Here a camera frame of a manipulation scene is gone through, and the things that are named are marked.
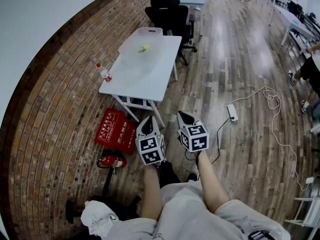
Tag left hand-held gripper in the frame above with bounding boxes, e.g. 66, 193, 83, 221
135, 115, 168, 167

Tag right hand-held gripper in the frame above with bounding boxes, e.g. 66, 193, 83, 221
176, 110, 210, 161

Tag white plastic tub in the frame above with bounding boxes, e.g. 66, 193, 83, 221
117, 27, 165, 81

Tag yellow flowers bunch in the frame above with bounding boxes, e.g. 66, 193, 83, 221
136, 44, 150, 56

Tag person's right forearm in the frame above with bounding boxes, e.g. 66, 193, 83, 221
196, 149, 231, 214

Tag person's left forearm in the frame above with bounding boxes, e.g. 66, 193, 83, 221
140, 162, 163, 221

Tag red fire equipment box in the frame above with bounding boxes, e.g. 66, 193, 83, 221
94, 108, 138, 156

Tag white rectangular table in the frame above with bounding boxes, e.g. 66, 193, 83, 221
98, 35, 183, 129

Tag white power strip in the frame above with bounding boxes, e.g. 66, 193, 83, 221
226, 103, 239, 123

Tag red fire extinguisher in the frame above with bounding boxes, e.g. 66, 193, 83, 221
96, 151, 128, 170

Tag person's black trousers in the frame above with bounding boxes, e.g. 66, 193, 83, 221
158, 160, 181, 189

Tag red-capped plastic water bottle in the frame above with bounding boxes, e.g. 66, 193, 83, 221
96, 62, 113, 83

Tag person's light grey shirt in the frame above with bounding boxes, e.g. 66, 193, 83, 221
99, 180, 292, 240

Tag white garment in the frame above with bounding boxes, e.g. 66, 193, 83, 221
80, 200, 120, 236

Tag white metal rack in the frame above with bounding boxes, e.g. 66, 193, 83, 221
284, 196, 320, 240

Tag row of black office chairs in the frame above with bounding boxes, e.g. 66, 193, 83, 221
272, 0, 320, 30

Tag black power cable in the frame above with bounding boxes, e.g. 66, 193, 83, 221
211, 117, 234, 165

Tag long white cable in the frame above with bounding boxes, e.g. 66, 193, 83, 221
229, 85, 311, 192

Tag black strap buckle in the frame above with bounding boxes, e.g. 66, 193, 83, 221
246, 230, 276, 240

